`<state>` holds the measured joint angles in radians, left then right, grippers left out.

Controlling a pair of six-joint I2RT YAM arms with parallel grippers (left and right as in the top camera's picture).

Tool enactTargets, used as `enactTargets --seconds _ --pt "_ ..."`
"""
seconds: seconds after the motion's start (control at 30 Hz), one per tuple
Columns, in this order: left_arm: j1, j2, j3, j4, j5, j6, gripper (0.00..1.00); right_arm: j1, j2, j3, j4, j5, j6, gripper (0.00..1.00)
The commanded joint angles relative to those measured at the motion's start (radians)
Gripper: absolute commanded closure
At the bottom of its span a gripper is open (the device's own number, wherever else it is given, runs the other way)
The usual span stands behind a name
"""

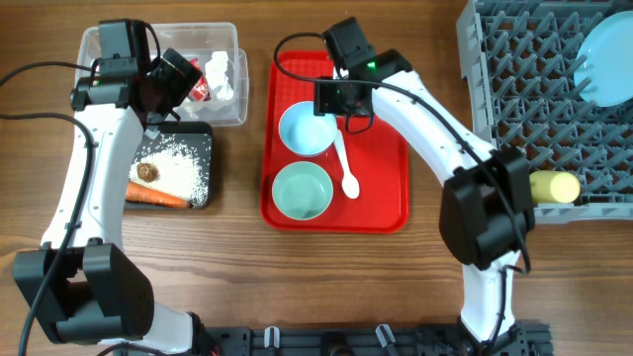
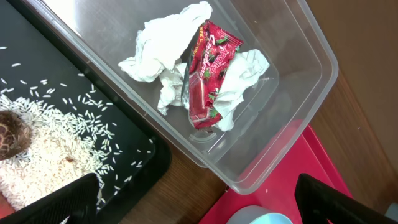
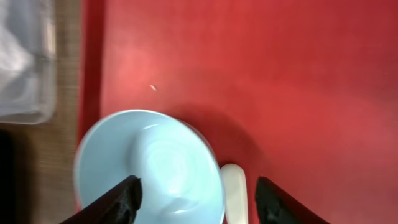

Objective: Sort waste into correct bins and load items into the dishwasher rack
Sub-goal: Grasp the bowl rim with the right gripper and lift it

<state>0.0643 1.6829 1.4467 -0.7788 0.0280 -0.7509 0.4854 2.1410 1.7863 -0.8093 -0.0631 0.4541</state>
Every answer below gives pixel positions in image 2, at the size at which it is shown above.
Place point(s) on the light blue bowl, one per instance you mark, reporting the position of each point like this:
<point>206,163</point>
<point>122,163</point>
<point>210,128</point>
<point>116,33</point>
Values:
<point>254,214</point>

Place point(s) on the black plastic tray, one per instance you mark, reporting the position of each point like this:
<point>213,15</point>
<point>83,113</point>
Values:
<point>34,52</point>

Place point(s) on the clear plastic bin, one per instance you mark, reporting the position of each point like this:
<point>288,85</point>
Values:
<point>274,112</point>

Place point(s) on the orange carrot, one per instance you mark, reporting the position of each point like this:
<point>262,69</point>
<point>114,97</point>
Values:
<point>5,208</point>

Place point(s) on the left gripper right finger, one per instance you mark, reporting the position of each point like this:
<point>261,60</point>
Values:
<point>322,204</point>

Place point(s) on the red snack wrapper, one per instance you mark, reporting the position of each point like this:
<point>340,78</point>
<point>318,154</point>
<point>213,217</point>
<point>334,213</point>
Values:
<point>209,60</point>

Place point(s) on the white rice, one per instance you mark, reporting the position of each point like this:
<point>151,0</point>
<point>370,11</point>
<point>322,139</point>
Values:
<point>64,147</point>

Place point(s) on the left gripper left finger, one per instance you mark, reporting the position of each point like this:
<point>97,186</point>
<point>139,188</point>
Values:
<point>73,203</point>

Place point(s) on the red serving tray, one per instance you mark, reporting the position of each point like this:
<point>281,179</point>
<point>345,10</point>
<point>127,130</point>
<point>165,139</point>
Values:
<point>276,193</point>

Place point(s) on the white tissue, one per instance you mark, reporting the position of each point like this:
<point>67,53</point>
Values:
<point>163,50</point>

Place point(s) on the brown mushroom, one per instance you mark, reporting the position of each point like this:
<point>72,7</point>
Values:
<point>15,135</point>

